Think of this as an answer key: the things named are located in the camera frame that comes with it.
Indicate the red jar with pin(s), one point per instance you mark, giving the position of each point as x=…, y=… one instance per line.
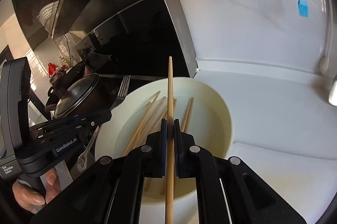
x=52, y=68

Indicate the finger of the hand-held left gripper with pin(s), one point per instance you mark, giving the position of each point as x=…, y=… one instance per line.
x=73, y=132
x=94, y=116

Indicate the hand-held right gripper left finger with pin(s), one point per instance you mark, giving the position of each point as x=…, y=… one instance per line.
x=126, y=182

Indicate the metal spatula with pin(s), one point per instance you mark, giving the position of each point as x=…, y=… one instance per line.
x=333, y=92

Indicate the long wooden chopstick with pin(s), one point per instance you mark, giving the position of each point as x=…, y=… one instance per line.
x=170, y=82

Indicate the metal fork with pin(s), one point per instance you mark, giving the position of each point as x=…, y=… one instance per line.
x=121, y=93

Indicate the person's left hand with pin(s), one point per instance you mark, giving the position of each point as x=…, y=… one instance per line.
x=26, y=197

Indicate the bunch of wooden chopsticks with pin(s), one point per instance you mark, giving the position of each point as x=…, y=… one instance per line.
x=147, y=118

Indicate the dark pot with glass lid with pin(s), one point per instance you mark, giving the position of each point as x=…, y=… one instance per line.
x=76, y=92

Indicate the white plastic bowl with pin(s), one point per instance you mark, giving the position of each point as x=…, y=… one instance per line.
x=210, y=113

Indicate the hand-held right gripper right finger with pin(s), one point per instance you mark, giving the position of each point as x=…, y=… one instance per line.
x=218, y=187

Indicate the white colander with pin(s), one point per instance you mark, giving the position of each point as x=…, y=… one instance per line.
x=48, y=16

